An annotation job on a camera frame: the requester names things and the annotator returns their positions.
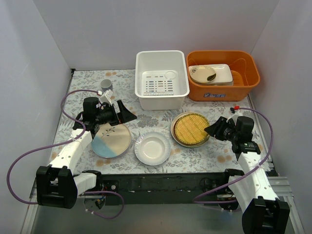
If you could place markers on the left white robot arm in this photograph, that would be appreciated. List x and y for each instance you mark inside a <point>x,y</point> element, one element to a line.
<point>57,186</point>

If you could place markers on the beige and blue plate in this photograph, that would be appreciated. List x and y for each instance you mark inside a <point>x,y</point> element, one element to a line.
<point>111,141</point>

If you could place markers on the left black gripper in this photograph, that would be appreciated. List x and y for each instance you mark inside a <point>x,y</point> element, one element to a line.
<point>117,113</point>

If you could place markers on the red lacquer plate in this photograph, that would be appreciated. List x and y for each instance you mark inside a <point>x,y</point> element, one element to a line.
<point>172,129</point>

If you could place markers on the white scalloped plate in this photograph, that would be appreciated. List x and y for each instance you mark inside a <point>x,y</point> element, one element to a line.
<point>152,148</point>

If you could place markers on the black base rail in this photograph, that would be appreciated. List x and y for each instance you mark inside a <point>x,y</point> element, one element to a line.
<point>164,188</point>

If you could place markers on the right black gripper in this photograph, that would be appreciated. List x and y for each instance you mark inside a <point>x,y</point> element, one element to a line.
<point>221,129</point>

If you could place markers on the cream plate under stack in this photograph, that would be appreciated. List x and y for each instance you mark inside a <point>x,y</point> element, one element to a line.
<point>202,142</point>

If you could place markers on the floral table mat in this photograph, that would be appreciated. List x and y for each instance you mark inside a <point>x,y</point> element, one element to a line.
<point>214,156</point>

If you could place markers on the white plastic bin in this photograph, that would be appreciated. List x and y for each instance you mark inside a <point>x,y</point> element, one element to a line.
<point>159,61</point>

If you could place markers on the cream plate with flower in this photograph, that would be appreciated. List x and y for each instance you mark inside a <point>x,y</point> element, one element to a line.
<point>202,74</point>

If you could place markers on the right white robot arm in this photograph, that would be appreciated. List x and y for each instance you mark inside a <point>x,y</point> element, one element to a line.
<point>263,211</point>

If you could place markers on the orange plastic bin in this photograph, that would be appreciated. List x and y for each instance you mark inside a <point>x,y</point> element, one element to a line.
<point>242,67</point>

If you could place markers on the round woven bamboo mat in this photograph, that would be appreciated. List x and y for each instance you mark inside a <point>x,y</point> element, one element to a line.
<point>190,129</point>

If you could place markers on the white perforated drain tray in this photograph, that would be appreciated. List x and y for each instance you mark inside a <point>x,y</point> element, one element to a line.
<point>160,83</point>

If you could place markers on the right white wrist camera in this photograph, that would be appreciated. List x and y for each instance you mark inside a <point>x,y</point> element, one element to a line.
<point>235,113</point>

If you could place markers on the white rectangular dish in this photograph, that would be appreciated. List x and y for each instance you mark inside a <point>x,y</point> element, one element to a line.
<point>223,76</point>

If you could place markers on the grey ceramic cup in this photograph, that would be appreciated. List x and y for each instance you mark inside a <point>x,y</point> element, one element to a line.
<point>106,84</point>

